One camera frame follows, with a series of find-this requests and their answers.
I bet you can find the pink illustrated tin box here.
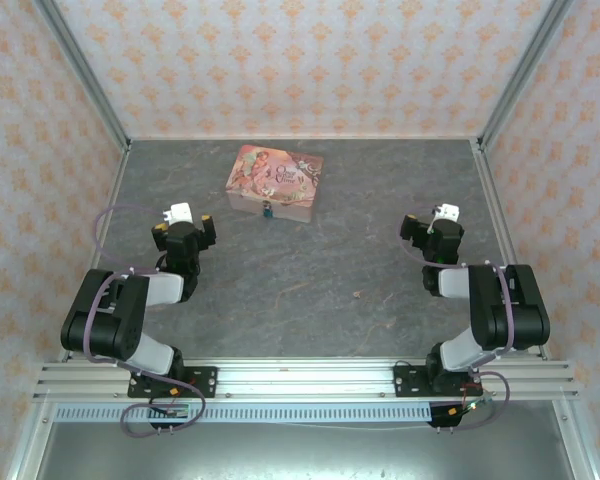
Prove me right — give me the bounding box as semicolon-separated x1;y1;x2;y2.
224;143;326;225

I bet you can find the small circuit board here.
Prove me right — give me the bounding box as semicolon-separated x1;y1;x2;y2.
459;397;496;417
149;404;190;420

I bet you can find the grey metal sheet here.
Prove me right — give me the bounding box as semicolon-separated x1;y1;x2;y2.
34;422;584;480

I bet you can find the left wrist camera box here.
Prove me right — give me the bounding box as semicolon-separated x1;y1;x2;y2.
161;201;195;225

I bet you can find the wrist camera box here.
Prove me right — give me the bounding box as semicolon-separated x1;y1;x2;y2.
161;201;195;225
432;202;461;225

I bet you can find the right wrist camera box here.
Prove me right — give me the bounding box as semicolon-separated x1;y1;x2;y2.
432;202;461;225

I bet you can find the aluminium table side rail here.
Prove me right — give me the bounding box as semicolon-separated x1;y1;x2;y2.
57;142;133;362
471;139;554;361

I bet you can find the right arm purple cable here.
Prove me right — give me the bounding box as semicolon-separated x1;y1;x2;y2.
397;204;511;432

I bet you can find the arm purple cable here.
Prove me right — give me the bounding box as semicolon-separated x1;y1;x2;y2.
82;203;206;437
397;204;511;432

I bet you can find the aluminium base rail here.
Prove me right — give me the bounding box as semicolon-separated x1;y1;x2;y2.
32;358;580;402

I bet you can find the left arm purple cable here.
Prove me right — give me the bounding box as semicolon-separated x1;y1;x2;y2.
82;203;206;437

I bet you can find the aluminium frame post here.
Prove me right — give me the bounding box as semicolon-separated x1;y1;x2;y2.
4;399;56;480
552;399;600;480
477;0;579;154
32;0;133;151

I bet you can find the white slotted cable duct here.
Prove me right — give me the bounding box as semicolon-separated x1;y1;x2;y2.
53;403;434;424

